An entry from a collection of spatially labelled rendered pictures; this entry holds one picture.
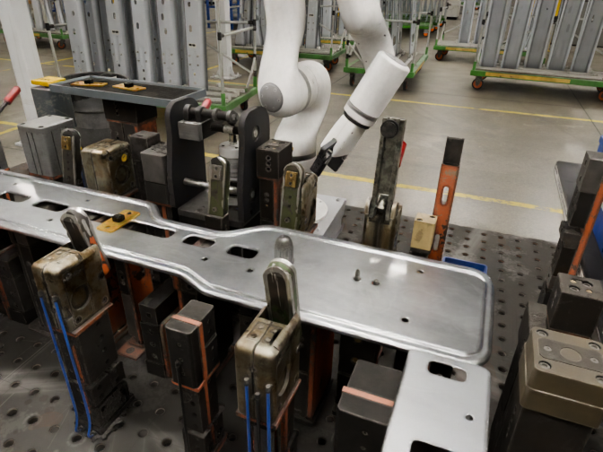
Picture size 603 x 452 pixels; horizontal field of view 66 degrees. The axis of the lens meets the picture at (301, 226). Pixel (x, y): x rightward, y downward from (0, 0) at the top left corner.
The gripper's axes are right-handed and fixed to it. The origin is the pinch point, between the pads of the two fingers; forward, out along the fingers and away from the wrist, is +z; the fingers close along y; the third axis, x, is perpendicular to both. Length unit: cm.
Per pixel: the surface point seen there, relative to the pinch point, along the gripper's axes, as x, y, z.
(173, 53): -305, -259, 131
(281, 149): 1.4, 30.3, -10.4
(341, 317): 33, 53, -8
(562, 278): 50, 40, -28
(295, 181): 8.9, 33.7, -9.0
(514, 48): -93, -637, -41
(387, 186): 22.6, 30.8, -18.8
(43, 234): -16, 62, 18
